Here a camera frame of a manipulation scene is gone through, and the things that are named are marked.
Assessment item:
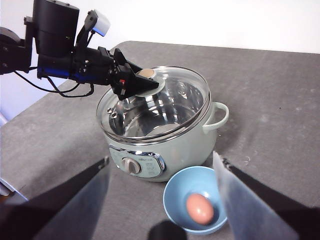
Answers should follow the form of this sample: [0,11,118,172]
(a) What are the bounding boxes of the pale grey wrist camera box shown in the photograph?
[84,9,111,37]

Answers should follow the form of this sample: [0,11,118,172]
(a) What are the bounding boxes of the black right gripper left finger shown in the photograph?
[0,155,111,240]

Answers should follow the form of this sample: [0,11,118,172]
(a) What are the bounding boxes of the glass lid with green knob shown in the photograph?
[96,65,211,146]

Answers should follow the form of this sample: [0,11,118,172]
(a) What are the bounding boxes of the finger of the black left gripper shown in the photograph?
[110,65,161,101]
[113,48,146,74]

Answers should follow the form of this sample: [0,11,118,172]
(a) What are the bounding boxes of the pale green electric steamer pot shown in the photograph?
[96,99,230,183]

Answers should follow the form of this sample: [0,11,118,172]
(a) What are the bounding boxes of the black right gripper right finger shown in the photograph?
[212,149,320,240]

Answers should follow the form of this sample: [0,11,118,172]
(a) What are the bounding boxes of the black cable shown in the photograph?
[13,69,95,99]

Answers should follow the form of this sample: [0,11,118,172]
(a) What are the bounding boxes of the blue ribbed bowl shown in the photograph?
[162,166,229,235]

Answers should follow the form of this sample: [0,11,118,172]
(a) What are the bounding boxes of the brown egg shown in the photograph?
[185,192,215,225]

